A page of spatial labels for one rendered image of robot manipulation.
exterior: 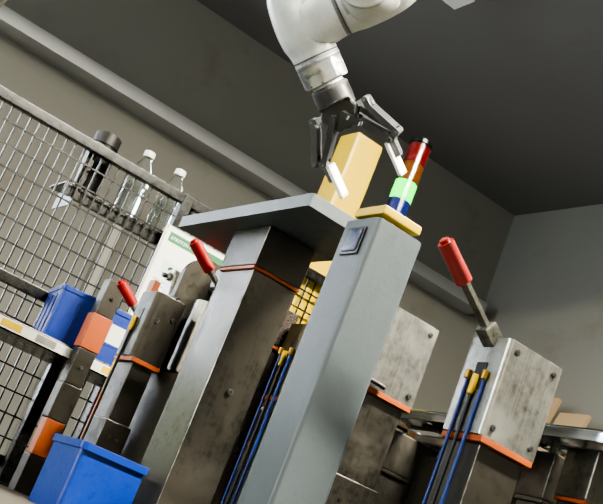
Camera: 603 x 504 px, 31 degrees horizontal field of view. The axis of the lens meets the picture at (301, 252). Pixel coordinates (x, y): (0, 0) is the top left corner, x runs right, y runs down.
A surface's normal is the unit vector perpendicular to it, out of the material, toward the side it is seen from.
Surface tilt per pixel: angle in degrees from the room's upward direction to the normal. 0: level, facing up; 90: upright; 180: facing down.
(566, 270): 90
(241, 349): 90
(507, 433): 90
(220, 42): 90
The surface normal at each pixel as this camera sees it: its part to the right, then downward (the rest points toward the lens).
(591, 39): -0.36, 0.89
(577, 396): -0.78, -0.45
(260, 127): 0.52, -0.07
